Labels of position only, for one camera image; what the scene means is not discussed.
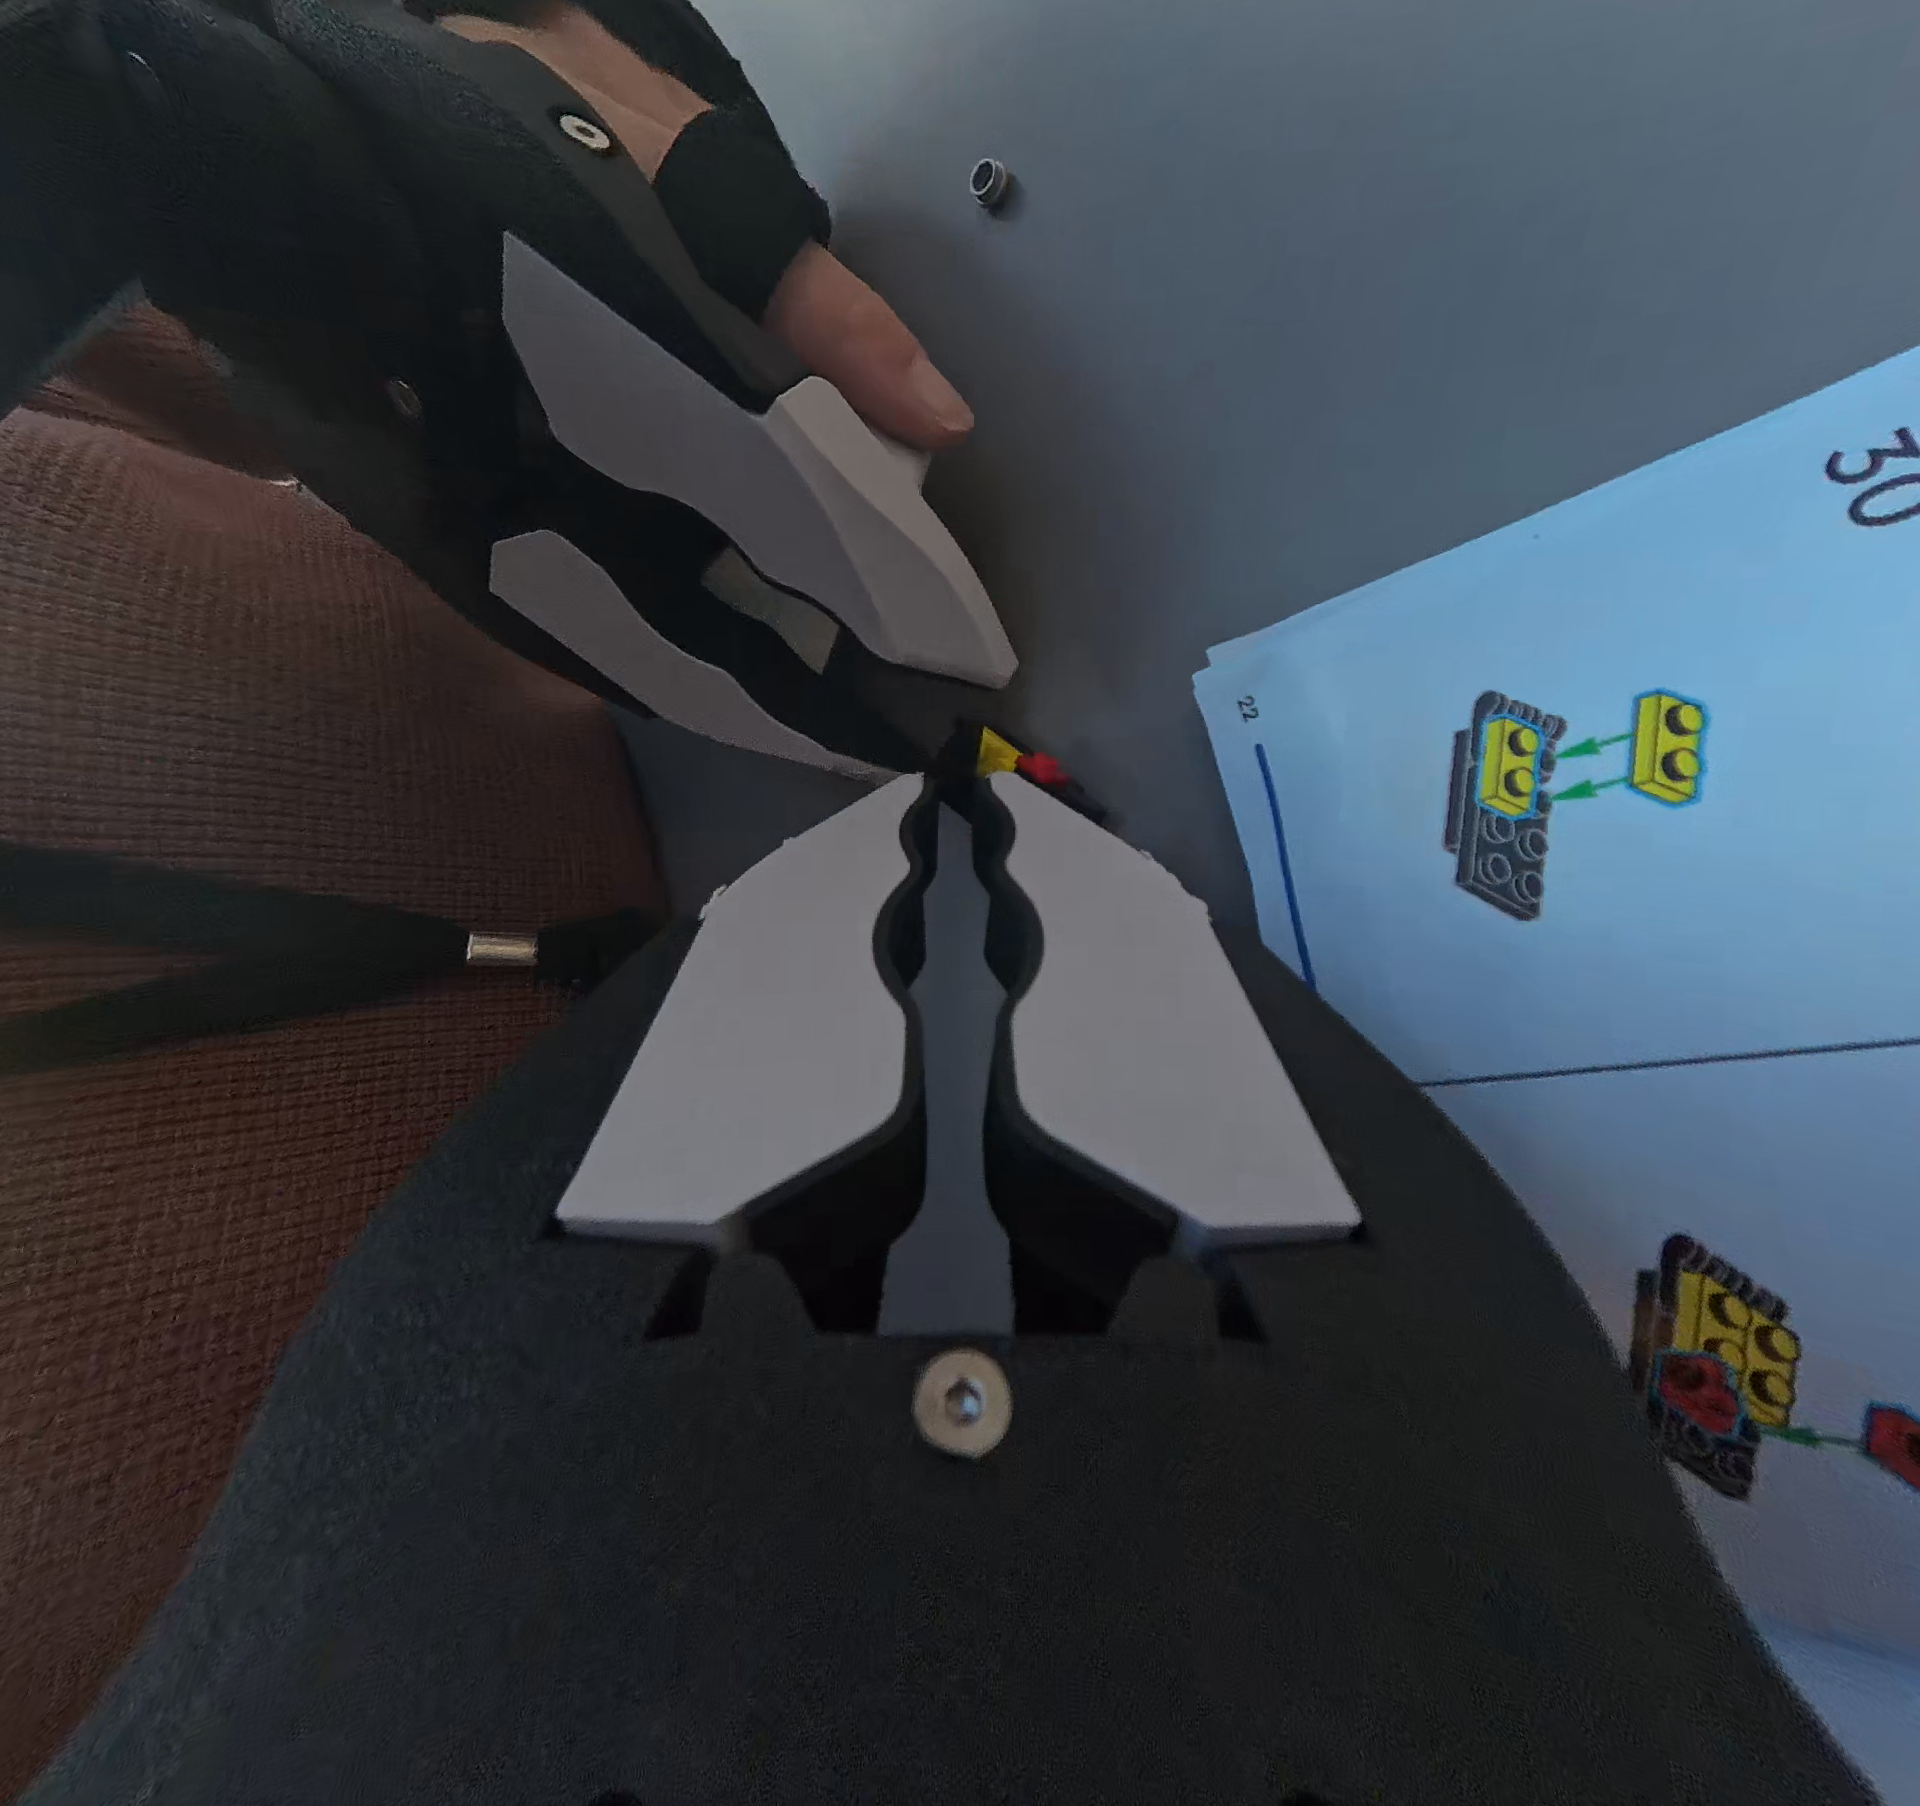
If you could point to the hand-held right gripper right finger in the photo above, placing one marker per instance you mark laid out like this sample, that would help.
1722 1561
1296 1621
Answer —
1169 1071

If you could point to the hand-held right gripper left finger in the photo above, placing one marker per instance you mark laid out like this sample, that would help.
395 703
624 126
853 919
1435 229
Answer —
766 1056

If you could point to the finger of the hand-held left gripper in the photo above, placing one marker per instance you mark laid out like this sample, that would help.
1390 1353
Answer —
599 620
855 517

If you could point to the small yellow red brick assembly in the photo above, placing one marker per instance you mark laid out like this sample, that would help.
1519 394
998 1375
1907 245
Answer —
998 751

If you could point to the grey desk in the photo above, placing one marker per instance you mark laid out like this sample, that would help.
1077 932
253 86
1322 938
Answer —
1351 261

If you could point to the person's left hand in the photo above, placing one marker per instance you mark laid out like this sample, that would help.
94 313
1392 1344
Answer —
879 359

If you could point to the person's torso in brown sweater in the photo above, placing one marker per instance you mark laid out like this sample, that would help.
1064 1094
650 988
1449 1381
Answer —
226 636

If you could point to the blue brick instruction booklet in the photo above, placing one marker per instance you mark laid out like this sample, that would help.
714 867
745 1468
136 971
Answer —
1650 1026

